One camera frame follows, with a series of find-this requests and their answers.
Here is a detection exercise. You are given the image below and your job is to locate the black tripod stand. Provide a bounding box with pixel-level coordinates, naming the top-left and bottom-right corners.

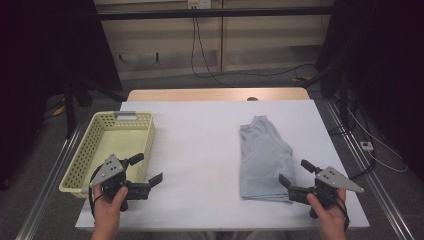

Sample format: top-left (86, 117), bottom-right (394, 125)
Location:
top-left (62, 74), bottom-right (128, 138)

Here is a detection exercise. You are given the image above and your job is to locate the person's left hand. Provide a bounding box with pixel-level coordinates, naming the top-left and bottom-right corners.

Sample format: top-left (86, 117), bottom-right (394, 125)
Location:
top-left (93, 184), bottom-right (129, 231)

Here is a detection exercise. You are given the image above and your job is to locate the white floor cable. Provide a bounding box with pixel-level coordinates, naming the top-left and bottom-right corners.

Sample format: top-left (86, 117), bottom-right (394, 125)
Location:
top-left (346, 105), bottom-right (408, 174)

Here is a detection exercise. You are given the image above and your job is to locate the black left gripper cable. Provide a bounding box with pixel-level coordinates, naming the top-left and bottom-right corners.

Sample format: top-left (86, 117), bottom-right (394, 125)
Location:
top-left (87, 164), bottom-right (105, 219)

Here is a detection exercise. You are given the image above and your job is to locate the pale yellow perforated basket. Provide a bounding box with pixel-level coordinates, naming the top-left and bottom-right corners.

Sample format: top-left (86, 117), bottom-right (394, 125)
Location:
top-left (59, 110), bottom-right (156, 200)

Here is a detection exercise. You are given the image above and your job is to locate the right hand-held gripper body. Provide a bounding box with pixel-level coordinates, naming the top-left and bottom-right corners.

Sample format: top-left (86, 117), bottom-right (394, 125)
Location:
top-left (288, 165), bottom-right (365, 220)

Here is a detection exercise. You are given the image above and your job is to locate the black curtain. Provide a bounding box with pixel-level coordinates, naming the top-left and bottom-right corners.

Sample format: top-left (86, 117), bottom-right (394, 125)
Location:
top-left (0, 0), bottom-right (124, 191)
top-left (316, 0), bottom-right (424, 181)

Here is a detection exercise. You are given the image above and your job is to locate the wooden table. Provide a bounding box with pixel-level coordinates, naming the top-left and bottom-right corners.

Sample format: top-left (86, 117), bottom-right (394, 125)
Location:
top-left (127, 87), bottom-right (311, 102)

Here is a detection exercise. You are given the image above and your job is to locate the white wall socket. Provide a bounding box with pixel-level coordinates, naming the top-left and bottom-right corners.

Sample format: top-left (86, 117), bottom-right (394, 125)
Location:
top-left (187, 0), bottom-right (212, 10)

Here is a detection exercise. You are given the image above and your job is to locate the black metal stand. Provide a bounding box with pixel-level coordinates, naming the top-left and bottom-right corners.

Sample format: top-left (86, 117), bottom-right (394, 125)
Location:
top-left (312, 43), bottom-right (356, 132)

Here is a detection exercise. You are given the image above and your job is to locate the black crossbar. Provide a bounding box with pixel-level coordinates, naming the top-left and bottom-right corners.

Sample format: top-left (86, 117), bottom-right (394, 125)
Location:
top-left (96, 6), bottom-right (335, 20)

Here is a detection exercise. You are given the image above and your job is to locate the aluminium frame rail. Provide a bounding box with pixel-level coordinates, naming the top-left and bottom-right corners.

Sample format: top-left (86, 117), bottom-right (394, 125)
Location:
top-left (15, 122), bottom-right (85, 240)
top-left (323, 99), bottom-right (416, 240)

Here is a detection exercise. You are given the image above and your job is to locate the black wall cable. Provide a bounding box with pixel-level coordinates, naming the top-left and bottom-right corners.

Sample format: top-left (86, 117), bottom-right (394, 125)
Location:
top-left (194, 17), bottom-right (234, 88)
top-left (190, 17), bottom-right (316, 80)

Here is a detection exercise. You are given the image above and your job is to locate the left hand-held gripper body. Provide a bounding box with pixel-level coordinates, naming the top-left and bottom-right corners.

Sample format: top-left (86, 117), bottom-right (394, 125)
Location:
top-left (89, 153), bottom-right (152, 213)

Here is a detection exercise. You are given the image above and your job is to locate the person's right hand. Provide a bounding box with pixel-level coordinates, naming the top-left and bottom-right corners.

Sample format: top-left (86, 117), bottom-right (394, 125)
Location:
top-left (306, 188), bottom-right (350, 232)

